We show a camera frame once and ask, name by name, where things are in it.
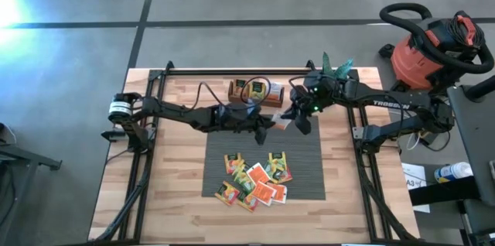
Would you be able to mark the white Tazo tea packet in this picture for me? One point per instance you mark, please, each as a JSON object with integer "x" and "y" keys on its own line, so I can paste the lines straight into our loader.
{"x": 275, "y": 90}

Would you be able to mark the white paper sheet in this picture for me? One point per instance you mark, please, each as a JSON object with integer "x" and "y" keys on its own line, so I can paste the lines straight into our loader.
{"x": 414, "y": 172}

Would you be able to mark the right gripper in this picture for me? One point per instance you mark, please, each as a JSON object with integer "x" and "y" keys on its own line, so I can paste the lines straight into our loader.
{"x": 303, "y": 103}

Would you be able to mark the orange black shop vacuum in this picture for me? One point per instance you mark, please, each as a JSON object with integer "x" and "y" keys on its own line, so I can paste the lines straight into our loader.
{"x": 421, "y": 60}

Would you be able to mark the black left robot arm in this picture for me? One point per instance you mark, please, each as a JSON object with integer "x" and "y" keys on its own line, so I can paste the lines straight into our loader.
{"x": 174, "y": 112}

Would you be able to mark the green lemon lime tea packet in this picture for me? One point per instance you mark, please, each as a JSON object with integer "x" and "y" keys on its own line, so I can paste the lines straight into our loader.
{"x": 243, "y": 179}
{"x": 270, "y": 169}
{"x": 277, "y": 159}

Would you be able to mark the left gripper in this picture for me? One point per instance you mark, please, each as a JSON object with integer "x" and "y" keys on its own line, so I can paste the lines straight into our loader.
{"x": 239, "y": 124}

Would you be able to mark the brown wooden tea organizer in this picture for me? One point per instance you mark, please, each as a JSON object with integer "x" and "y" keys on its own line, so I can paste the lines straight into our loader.
{"x": 270, "y": 103}

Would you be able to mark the white spray can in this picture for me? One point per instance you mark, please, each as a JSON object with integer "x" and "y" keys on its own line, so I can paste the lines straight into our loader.
{"x": 454, "y": 171}

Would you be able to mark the dark grey woven placemat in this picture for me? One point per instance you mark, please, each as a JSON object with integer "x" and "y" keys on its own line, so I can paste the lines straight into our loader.
{"x": 309, "y": 168}

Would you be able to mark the red peach tea packet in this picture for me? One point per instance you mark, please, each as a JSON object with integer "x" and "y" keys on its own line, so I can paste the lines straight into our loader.
{"x": 233, "y": 162}
{"x": 227, "y": 193}
{"x": 285, "y": 177}
{"x": 239, "y": 88}

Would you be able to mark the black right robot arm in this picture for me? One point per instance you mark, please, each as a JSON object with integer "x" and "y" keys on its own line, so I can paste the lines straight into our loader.
{"x": 386, "y": 103}

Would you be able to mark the black power adapter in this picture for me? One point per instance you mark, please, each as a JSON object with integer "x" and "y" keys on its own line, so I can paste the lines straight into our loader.
{"x": 433, "y": 140}

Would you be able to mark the black floor stand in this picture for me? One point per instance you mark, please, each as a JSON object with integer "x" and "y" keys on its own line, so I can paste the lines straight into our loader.
{"x": 27, "y": 158}

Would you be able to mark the green plant in white pot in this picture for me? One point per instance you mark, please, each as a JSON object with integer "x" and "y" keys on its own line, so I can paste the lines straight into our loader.
{"x": 334, "y": 66}

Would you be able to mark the mango tea sachet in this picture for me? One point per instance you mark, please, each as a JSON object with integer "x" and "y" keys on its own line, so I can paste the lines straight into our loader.
{"x": 247, "y": 201}

